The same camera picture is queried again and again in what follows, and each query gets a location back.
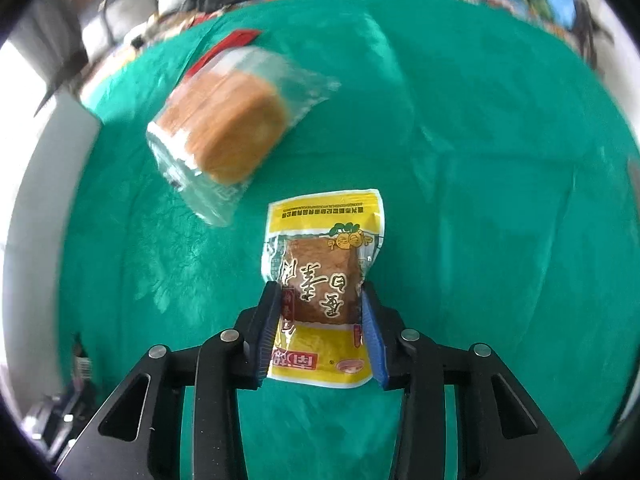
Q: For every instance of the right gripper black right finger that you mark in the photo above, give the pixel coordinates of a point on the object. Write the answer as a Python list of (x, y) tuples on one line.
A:
[(501, 432)]

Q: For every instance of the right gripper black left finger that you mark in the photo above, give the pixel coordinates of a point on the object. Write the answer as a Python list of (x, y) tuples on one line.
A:
[(136, 432)]

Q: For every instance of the yellow dried tofu packet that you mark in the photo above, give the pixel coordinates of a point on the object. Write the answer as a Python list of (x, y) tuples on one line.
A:
[(319, 249)]

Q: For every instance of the bread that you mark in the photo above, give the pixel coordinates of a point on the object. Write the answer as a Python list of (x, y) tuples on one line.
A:
[(218, 126)]

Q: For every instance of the red long snack packet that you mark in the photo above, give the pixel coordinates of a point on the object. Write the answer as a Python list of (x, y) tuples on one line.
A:
[(237, 39)]

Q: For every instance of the grey white board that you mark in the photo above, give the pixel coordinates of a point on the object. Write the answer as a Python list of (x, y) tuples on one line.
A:
[(38, 188)]

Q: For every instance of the grey curtain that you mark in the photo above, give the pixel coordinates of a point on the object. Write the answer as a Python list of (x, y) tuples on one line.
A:
[(48, 35)]

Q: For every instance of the grey cushion far left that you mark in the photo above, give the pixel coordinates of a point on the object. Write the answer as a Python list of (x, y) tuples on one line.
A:
[(105, 23)]

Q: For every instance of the dark bag with straps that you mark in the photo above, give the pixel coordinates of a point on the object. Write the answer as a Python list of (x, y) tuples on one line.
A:
[(586, 30)]

